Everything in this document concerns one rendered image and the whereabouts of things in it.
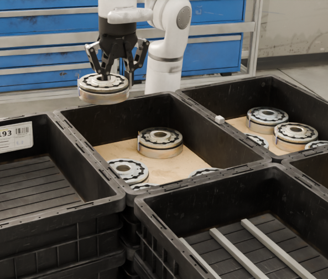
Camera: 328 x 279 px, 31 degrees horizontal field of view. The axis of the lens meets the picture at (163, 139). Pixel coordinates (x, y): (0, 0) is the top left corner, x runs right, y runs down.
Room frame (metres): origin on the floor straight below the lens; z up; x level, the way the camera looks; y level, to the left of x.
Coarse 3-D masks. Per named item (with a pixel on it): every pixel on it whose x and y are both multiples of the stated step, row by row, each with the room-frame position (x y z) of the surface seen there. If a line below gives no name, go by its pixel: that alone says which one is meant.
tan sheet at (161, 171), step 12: (108, 144) 1.22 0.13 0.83; (120, 144) 1.22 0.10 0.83; (132, 144) 1.22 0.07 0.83; (108, 156) 1.16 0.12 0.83; (120, 156) 1.16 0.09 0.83; (132, 156) 1.16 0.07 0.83; (144, 156) 1.17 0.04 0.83; (180, 156) 1.17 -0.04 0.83; (192, 156) 1.17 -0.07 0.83; (156, 168) 1.11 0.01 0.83; (168, 168) 1.11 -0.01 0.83; (180, 168) 1.12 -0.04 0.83; (192, 168) 1.12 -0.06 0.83; (156, 180) 1.06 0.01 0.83; (168, 180) 1.06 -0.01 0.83
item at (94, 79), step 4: (96, 76) 1.15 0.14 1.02; (100, 76) 1.15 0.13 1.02; (112, 76) 1.15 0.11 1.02; (92, 80) 1.13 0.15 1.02; (96, 80) 1.13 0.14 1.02; (108, 80) 1.13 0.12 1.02; (112, 80) 1.13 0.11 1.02; (100, 84) 1.12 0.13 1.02; (104, 84) 1.12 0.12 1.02; (108, 84) 1.12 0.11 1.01
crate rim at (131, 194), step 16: (144, 96) 1.27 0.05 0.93; (160, 96) 1.29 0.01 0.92; (176, 96) 1.28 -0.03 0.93; (64, 112) 1.18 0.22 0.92; (224, 128) 1.11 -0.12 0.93; (96, 160) 0.95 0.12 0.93; (112, 176) 0.89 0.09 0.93; (208, 176) 0.90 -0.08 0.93; (128, 192) 0.84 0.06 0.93; (144, 192) 0.84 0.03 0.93
